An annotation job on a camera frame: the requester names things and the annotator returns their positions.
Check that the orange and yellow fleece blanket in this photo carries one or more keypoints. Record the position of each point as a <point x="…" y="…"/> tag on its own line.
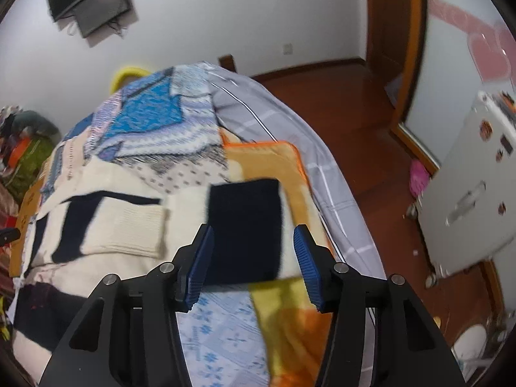
<point x="262" y="165"/>

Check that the grey checked bed sheet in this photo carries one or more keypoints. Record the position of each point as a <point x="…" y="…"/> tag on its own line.
<point x="282" y="121"/>

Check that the wooden bed post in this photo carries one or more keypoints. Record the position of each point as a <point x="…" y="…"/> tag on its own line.
<point x="227" y="63"/>

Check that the white wheeled cabinet with stickers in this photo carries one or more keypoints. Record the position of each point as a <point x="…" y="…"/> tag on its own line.
<point x="463" y="193"/>

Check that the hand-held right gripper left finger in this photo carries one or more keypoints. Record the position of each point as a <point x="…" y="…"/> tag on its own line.
<point x="201" y="258"/>

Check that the brown wooden door frame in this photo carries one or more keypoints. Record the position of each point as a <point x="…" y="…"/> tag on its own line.
<point x="417" y="28"/>

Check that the pile of colourful clothes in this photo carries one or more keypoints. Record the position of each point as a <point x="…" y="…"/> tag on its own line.
<point x="28" y="145"/>

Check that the pink plastic object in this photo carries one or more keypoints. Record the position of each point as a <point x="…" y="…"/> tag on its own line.
<point x="419" y="179"/>

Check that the blue patterned patchwork blanket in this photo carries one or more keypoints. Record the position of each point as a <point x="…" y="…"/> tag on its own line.
<point x="161" y="109"/>

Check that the yellow curved object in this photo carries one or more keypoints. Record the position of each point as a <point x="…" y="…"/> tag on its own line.
<point x="123" y="73"/>

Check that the white round object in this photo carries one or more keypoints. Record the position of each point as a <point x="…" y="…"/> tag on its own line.
<point x="469" y="344"/>

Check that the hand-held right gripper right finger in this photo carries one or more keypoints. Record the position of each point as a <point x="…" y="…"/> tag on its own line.
<point x="307" y="262"/>

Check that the pink wall decoration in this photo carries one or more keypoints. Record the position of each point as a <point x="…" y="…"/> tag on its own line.
<point x="471" y="28"/>

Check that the white wall socket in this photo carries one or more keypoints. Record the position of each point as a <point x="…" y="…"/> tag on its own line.
<point x="288" y="49"/>

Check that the cream and navy knit sweater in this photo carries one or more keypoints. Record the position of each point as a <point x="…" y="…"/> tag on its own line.
<point x="133" y="225"/>

